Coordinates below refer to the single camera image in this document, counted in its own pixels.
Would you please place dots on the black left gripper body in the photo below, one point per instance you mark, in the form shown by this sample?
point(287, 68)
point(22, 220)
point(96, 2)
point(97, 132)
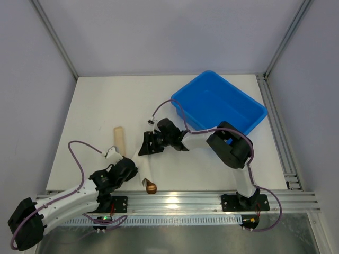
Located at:
point(131, 167)

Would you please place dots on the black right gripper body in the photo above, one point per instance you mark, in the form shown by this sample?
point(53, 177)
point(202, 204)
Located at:
point(152, 143)

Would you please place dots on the gold fork green handle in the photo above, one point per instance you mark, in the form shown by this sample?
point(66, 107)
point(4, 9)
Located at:
point(144, 182)

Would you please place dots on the copper spoon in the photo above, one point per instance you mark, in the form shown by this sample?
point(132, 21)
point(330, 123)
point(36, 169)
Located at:
point(151, 187)

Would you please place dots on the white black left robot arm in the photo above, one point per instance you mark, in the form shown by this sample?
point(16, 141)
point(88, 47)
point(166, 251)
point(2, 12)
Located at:
point(31, 220)

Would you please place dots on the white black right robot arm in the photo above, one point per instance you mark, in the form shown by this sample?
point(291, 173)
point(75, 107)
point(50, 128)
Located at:
point(232, 147)

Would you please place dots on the beige utensil holder case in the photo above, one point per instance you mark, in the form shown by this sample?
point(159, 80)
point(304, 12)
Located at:
point(119, 140)

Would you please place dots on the blue plastic bin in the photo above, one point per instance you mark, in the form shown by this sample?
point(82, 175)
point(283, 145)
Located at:
point(209, 99)

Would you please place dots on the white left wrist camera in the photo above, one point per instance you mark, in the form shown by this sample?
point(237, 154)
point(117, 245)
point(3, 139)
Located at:
point(112, 155)

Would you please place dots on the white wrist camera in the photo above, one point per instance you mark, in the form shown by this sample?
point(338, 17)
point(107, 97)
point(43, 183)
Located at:
point(151, 120)
point(112, 155)

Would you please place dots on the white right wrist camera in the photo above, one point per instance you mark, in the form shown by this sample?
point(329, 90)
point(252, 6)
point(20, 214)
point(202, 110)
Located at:
point(151, 120)

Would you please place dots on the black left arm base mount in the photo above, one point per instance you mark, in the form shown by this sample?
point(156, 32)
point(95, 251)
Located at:
point(115, 204)

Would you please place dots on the white slotted cable duct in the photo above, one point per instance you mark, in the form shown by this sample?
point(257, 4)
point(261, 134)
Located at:
point(178, 220)

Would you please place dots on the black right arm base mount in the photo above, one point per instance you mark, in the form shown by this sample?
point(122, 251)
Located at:
point(238, 203)

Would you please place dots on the aluminium front rail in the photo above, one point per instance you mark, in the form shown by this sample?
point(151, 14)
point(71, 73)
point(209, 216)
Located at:
point(187, 203)

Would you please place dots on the aluminium frame post left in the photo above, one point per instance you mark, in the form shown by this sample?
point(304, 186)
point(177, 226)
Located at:
point(54, 37)

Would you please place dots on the aluminium frame post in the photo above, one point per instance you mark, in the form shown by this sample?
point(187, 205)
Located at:
point(54, 37)
point(290, 32)

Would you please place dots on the aluminium frame post right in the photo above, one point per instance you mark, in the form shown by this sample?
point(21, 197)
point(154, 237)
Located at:
point(290, 32)

